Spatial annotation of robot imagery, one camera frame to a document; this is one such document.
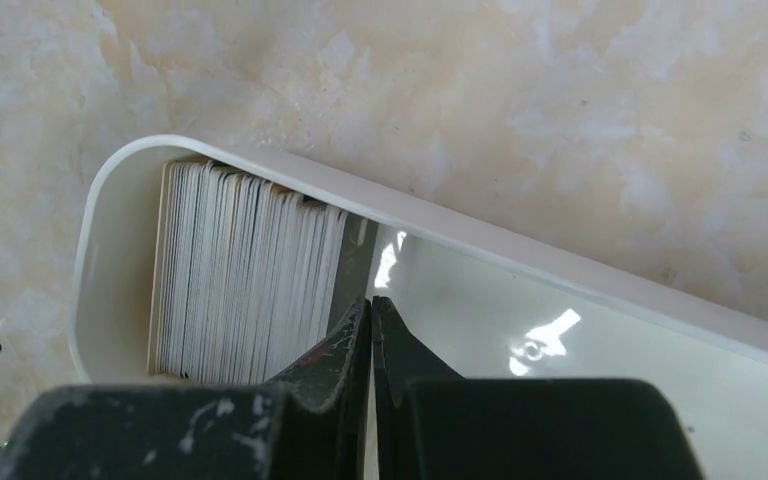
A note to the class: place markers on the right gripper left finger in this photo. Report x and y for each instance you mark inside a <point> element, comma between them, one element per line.
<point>305,423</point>

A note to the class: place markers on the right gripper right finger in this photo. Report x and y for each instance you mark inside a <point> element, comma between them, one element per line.
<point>433,423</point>

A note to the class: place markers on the white plastic tray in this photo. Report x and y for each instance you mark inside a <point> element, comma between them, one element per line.
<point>487,301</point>

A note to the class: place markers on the stack of white cards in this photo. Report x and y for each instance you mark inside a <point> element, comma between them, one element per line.
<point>243,277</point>

